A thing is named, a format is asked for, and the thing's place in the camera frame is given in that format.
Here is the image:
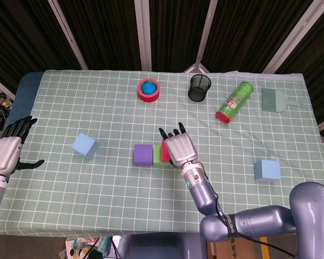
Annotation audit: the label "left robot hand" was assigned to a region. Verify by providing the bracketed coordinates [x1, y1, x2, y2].
[0, 115, 45, 176]

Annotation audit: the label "blue ball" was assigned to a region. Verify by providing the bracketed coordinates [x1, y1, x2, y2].
[141, 82, 156, 96]

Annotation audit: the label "green foam cube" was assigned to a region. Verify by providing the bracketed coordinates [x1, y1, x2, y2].
[152, 144, 176, 169]

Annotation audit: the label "tangled black cables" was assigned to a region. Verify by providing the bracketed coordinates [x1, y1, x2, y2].
[0, 93, 14, 114]

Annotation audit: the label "colourful printed bag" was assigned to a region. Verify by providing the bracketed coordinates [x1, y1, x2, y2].
[59, 236, 114, 259]

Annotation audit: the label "light blue foam cube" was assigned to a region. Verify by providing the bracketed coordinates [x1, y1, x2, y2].
[71, 133, 100, 160]
[254, 159, 282, 183]

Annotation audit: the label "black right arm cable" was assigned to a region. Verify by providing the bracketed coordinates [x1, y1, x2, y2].
[209, 193, 296, 258]

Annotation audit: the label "green chips can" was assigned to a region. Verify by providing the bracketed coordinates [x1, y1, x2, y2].
[215, 81, 254, 125]

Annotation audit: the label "black mesh pen holder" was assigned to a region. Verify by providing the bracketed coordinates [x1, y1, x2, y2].
[188, 74, 212, 103]

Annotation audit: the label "purple foam cube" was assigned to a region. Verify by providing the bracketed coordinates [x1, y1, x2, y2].
[134, 144, 154, 167]

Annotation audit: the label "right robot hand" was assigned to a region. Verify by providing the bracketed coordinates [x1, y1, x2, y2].
[158, 122, 199, 168]

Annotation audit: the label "red tape roll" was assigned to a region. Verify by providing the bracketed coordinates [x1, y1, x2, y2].
[136, 78, 161, 103]

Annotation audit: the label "pink foam cube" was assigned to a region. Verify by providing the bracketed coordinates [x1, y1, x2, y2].
[161, 139, 171, 163]

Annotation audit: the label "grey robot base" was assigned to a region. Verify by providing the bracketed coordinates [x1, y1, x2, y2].
[118, 233, 208, 259]

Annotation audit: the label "green checkered tablecloth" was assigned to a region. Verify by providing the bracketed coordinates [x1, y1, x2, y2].
[0, 69, 324, 238]

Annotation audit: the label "brown cardboard box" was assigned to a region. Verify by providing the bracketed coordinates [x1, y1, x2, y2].
[207, 238, 262, 259]

